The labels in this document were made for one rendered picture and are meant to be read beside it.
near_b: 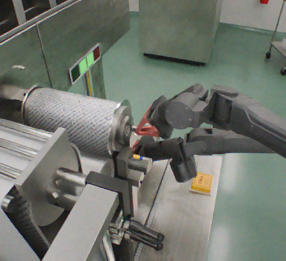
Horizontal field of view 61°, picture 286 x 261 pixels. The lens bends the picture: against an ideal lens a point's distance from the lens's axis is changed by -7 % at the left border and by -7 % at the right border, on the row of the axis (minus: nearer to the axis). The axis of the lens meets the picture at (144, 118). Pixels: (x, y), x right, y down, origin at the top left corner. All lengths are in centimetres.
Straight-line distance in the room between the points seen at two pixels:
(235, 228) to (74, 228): 175
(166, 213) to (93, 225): 64
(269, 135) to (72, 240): 35
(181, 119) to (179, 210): 49
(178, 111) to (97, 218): 27
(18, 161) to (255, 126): 38
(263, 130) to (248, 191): 172
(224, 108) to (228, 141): 18
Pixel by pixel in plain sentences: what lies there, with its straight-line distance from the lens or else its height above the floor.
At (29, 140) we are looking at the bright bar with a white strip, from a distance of 39.
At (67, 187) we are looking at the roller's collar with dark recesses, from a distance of 41.
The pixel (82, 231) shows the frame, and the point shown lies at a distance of 28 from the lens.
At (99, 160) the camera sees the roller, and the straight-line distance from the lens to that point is 61.
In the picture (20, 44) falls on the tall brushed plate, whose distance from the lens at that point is 79.
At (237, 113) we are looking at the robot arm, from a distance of 50.
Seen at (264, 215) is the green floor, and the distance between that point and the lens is 211.
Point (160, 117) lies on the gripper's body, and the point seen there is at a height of 131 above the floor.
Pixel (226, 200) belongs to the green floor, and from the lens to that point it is 208.
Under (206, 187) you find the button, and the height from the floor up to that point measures 92.
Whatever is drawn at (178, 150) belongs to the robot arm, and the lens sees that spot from 70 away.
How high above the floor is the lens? 169
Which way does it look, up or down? 40 degrees down
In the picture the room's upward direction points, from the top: straight up
